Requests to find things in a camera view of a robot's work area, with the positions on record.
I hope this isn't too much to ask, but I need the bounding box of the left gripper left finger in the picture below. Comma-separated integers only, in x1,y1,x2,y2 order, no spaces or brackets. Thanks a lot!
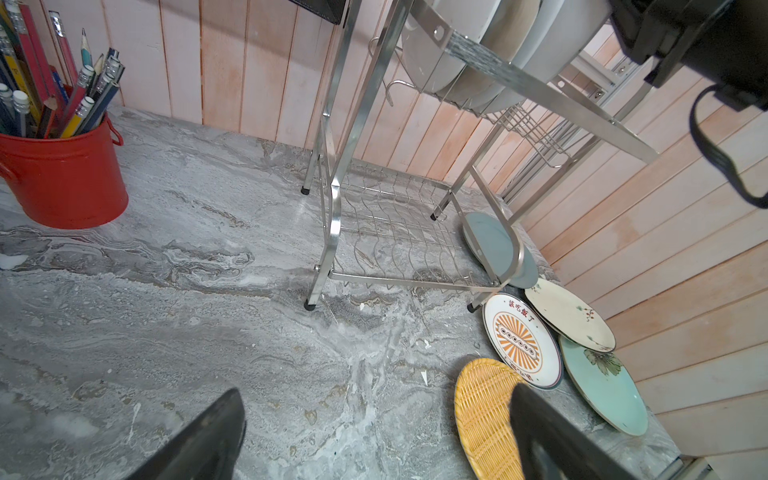
129,388,247,479

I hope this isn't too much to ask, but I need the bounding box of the large orange sunburst plate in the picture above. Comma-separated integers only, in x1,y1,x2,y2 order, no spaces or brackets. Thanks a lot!
510,0,612,82

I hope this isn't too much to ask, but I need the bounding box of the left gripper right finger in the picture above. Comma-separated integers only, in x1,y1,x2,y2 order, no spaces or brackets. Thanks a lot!
510,384,633,479

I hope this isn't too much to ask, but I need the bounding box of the cream floral plate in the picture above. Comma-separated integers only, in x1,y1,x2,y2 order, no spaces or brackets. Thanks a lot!
524,278,616,353

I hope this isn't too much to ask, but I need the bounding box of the small orange sunburst plate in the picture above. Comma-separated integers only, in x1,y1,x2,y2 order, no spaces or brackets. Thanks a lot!
482,293,563,390

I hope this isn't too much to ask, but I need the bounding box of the light green floral plate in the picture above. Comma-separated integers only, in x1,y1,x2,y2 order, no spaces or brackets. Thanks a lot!
558,336,648,436

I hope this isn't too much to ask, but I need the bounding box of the grey-green round plate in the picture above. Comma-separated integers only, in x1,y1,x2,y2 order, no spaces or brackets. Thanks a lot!
465,212,539,289

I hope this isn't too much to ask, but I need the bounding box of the yellow woven round plate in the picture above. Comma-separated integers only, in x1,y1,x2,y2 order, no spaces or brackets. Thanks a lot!
454,358,524,480

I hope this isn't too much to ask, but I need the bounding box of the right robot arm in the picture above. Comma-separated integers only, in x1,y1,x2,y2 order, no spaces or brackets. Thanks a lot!
609,0,767,111

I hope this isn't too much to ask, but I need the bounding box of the red pencil cup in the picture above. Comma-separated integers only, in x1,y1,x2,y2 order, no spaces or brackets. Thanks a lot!
1,116,129,229

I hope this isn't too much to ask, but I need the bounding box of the green rim white plate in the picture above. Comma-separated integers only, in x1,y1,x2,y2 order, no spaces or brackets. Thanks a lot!
402,0,501,93

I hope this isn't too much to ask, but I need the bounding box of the steel two-tier dish rack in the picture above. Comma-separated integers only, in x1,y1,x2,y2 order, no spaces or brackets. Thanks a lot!
299,0,661,313

